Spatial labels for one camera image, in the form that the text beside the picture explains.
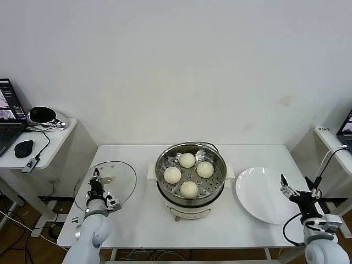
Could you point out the large white plate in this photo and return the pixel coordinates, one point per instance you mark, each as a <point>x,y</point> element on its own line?
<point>258,192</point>

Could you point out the white wall socket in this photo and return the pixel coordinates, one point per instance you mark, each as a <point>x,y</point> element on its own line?
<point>53,180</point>

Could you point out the stainless steel steamer basket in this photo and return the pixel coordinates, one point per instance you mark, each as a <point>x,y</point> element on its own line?
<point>171,156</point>

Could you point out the white side table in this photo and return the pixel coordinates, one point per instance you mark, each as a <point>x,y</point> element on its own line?
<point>57,143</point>
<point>327,138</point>

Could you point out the cream electric cooker pot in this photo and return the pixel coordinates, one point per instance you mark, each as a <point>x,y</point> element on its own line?
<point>189,213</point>

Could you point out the white steamed baozi bun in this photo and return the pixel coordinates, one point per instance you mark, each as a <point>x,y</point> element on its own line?
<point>204,169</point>
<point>172,175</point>
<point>189,189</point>
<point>187,160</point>

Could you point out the shiny chrome dome device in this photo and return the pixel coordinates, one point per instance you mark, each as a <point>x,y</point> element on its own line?
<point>41,115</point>

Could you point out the dark printed label sticker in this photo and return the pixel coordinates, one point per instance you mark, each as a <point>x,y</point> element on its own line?
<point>324,129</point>

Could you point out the round glass pot lid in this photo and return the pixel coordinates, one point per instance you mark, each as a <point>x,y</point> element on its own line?
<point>121,176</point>

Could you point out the open black laptop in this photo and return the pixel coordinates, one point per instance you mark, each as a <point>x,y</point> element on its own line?
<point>346,134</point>
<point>8,132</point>

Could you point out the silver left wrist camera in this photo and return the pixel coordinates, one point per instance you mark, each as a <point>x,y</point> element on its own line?
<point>113,204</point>

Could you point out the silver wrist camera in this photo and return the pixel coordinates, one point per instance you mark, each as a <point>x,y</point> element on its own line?
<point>331,221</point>
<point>113,204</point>

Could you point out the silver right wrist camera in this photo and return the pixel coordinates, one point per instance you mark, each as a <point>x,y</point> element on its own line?
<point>331,221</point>

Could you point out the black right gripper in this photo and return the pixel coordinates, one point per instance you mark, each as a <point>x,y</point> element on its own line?
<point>305,203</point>

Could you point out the black computer mouse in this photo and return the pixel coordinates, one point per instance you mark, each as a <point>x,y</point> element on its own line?
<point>24,148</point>

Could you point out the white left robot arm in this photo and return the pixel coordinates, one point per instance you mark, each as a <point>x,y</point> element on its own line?
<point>88,233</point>

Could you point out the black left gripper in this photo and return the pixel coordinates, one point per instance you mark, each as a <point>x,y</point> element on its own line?
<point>96,192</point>

